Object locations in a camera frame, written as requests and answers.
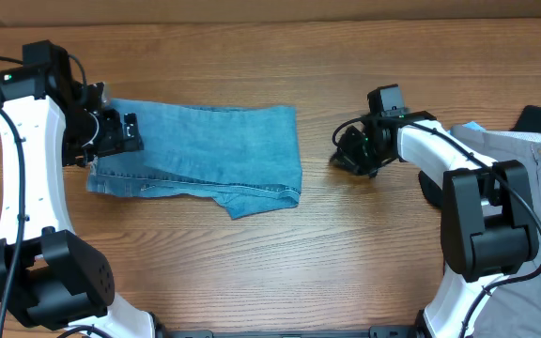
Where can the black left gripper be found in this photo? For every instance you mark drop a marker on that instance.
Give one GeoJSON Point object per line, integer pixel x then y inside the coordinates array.
{"type": "Point", "coordinates": [115, 139]}

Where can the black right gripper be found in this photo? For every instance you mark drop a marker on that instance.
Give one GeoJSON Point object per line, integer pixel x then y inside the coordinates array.
{"type": "Point", "coordinates": [344, 155]}

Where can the light blue denim jeans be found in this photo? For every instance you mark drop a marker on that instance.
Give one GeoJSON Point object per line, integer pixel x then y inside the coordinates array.
{"type": "Point", "coordinates": [247, 160]}

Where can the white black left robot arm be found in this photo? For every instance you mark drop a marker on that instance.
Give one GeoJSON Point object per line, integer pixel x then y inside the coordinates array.
{"type": "Point", "coordinates": [49, 277]}

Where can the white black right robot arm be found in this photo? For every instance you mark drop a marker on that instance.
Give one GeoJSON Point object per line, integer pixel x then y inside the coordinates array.
{"type": "Point", "coordinates": [490, 234]}

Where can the light blue cloth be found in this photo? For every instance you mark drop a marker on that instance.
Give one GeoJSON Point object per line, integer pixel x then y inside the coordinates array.
{"type": "Point", "coordinates": [474, 126]}

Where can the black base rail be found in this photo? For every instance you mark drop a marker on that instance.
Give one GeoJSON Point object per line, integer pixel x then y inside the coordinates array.
{"type": "Point", "coordinates": [294, 333]}

